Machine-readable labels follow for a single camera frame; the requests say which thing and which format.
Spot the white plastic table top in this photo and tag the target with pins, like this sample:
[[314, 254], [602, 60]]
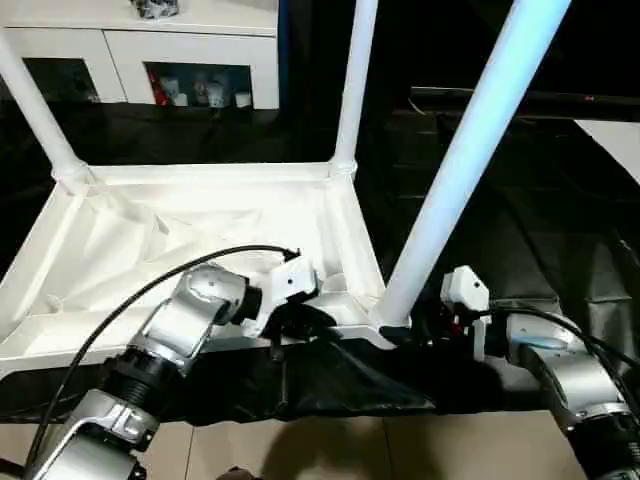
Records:
[[150, 230]]

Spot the white plastic table leg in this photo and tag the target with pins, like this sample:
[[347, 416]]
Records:
[[355, 80], [40, 100], [470, 150]]

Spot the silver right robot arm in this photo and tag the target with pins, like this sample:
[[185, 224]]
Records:
[[570, 370]]

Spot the black work mat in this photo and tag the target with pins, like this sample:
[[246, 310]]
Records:
[[540, 240]]

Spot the red bottle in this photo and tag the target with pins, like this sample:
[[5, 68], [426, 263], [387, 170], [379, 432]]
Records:
[[158, 90]]

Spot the white cabinet with glass doors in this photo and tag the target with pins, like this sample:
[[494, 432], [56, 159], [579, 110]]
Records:
[[150, 30]]

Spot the small dark grey bundle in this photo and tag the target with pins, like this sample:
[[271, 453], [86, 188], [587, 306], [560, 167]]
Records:
[[155, 6]]

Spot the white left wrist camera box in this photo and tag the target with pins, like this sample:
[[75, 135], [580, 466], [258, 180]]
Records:
[[290, 285]]

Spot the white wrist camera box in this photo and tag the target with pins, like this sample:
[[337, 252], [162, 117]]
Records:
[[465, 295], [290, 285]]

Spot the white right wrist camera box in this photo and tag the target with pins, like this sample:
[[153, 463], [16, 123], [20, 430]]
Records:
[[465, 295]]

